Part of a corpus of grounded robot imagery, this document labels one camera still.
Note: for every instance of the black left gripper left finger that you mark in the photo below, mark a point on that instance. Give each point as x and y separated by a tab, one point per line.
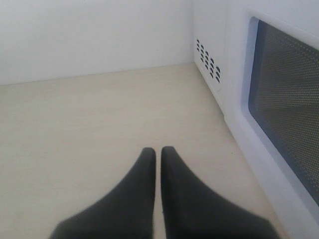
126	212

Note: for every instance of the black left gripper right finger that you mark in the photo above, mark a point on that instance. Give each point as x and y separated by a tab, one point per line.
192	210

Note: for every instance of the white microwave door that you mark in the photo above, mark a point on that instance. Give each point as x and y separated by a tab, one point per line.
270	98

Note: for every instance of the white microwave oven body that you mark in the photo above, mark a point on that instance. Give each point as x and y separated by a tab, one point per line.
212	22

